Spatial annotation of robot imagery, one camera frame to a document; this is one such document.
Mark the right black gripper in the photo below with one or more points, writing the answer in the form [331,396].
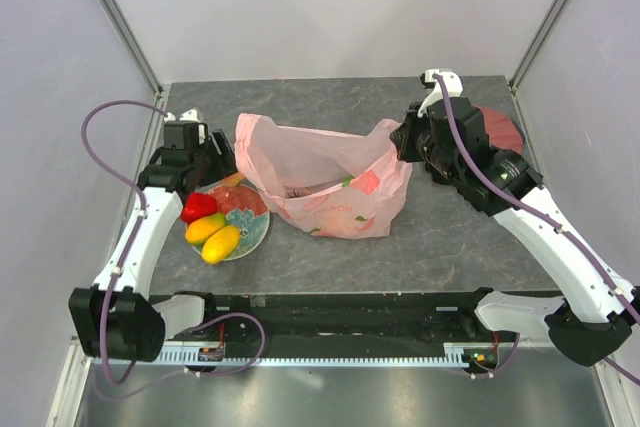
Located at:
[404,135]

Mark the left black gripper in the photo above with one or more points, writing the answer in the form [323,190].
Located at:
[225,163]

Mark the red apple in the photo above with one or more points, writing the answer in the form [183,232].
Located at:
[197,206]

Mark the peach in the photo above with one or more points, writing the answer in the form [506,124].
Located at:
[232,180]

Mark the pink plastic bag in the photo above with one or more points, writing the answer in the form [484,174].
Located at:
[325,183]

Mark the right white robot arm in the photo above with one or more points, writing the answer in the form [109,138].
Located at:
[590,318]

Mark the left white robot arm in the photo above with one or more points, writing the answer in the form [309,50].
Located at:
[160,197]

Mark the white fruit plate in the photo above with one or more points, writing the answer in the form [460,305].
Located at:
[243,208]

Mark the orange green mango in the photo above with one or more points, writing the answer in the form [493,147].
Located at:
[200,230]

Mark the red printed t-shirt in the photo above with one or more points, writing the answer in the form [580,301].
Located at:
[502,131]

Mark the yellow mango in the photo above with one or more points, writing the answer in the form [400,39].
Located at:
[220,245]

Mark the black cloth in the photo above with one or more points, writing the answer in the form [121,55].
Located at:
[506,169]

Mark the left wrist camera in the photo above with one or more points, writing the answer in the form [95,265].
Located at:
[192,115]

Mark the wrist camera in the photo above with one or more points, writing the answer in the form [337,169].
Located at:
[192,115]
[436,81]

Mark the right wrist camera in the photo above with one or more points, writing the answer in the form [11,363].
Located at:
[436,81]

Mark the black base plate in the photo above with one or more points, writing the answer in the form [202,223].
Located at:
[410,316]

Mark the slotted cable duct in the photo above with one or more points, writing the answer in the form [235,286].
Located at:
[323,351]

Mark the left aluminium frame post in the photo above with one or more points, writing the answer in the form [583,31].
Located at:
[132,45]

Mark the aluminium frame post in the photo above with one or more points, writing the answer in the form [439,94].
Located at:
[132,45]
[538,41]

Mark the right aluminium frame post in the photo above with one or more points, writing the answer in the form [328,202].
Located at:
[538,41]

